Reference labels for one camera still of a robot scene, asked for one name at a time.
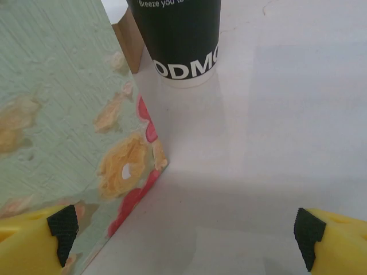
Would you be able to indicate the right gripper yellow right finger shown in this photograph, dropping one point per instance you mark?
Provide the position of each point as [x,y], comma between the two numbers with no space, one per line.
[341,249]

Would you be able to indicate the brown cardboard napkin box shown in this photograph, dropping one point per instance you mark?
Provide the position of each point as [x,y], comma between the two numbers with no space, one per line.
[129,43]

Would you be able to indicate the floral paper gift bag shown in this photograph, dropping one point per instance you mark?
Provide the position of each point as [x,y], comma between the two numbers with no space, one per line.
[57,86]

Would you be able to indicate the black printed paper cup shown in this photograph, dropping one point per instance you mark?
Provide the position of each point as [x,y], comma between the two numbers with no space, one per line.
[177,34]

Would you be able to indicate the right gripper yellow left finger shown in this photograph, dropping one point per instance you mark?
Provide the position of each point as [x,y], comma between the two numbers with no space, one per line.
[25,246]

